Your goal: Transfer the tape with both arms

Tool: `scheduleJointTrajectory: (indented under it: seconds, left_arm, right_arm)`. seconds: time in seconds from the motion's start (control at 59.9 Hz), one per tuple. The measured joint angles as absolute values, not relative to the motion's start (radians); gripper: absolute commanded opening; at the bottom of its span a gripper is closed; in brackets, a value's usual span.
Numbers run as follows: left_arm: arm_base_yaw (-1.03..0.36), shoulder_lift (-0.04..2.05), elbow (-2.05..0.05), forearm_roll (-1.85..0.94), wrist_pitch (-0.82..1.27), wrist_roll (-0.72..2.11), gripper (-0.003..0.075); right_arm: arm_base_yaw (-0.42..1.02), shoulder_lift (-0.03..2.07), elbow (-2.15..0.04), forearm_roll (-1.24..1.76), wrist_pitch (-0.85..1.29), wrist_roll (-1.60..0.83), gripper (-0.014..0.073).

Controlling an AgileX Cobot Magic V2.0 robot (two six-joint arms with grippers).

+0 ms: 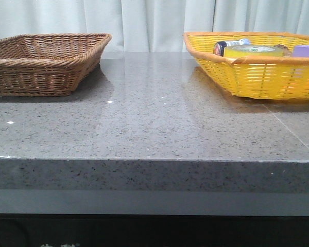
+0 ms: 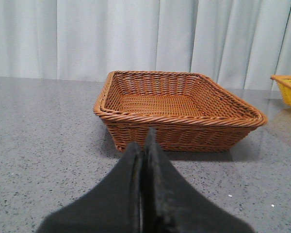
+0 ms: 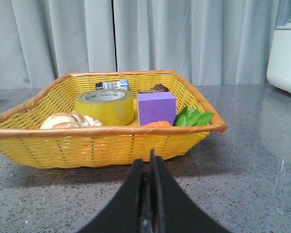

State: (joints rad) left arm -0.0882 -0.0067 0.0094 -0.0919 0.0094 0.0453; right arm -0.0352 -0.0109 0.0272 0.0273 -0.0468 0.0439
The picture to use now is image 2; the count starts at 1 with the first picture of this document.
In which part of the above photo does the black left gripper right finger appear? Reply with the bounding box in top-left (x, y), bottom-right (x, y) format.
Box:
top-left (141, 128), bottom-right (254, 233)

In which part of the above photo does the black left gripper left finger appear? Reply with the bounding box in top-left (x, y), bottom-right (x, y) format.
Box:
top-left (37, 142), bottom-right (142, 233)

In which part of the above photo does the brown wicker basket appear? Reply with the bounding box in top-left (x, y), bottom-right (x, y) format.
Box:
top-left (93, 71), bottom-right (267, 152)

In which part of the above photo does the yellow wicker basket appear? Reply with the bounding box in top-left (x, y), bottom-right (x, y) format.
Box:
top-left (271, 75), bottom-right (291, 107)

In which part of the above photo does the white curtain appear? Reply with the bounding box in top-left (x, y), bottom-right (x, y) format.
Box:
top-left (0, 0), bottom-right (291, 90)

